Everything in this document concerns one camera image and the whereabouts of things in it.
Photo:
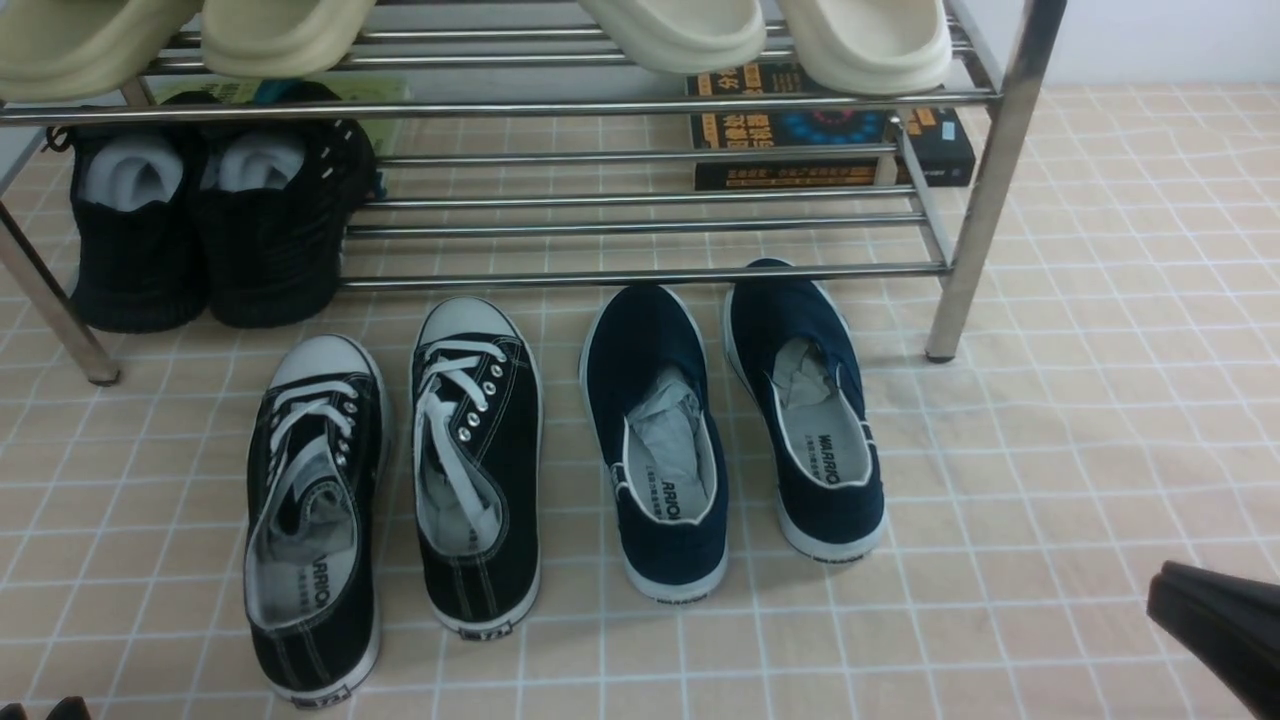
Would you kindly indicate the black mesh shoe right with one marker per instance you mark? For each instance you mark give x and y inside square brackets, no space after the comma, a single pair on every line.
[271,210]

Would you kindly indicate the black object bottom left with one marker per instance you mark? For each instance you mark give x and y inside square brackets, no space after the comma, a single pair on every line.
[70,708]

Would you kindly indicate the black mesh shoe left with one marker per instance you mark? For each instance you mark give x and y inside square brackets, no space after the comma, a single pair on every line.
[142,267]

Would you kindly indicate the black mesh shoe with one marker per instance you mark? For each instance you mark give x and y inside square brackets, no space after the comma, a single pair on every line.
[142,267]
[271,210]

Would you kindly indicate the cream slipper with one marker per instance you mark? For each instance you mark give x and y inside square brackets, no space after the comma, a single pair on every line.
[279,39]
[874,48]
[70,50]
[683,37]

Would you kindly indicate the black canvas sneaker right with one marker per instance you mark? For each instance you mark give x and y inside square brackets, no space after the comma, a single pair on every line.
[477,410]

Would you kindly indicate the silver metal shoe rack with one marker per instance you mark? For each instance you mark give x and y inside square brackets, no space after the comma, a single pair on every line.
[1009,101]

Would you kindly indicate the navy slip-on shoe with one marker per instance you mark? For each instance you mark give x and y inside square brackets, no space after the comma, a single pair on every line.
[790,346]
[643,374]

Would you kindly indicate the black canvas sneaker left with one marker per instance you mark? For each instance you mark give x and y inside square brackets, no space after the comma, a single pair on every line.
[319,446]

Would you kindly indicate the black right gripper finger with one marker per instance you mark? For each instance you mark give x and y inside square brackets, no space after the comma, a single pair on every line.
[1231,624]

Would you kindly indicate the cream slipper far left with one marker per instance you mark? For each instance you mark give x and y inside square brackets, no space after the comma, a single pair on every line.
[70,50]

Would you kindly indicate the cream slipper far right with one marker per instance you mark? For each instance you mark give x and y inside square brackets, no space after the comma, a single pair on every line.
[874,48]

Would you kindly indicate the black canvas sneaker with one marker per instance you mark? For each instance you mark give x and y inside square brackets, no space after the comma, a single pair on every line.
[477,410]
[319,446]

